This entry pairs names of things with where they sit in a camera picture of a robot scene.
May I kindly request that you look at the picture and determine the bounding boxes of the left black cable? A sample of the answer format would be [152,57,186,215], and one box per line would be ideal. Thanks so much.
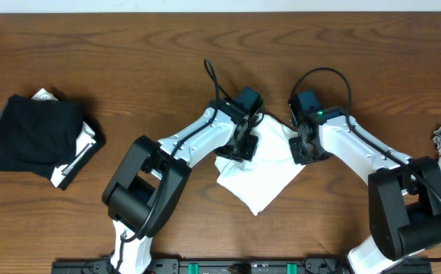
[116,58,265,273]

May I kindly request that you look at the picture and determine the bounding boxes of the black cable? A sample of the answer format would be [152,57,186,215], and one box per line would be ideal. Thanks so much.
[116,58,265,273]
[288,67,441,263]

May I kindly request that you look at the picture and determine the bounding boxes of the right black cable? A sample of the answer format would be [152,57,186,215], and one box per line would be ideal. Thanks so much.
[288,67,441,263]

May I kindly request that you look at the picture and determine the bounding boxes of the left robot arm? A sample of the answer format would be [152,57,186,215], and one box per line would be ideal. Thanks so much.
[102,99,263,273]

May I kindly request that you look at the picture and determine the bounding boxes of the white Puma t-shirt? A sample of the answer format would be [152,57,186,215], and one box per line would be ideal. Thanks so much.
[214,115,304,215]

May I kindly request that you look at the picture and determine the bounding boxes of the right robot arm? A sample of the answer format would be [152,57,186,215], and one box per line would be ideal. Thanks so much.
[290,107,441,273]

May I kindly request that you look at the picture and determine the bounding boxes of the folded black white shirt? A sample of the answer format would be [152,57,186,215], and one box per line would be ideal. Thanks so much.
[26,89,105,190]

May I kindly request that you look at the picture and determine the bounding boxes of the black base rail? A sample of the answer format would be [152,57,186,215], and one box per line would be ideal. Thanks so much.
[51,257,433,274]

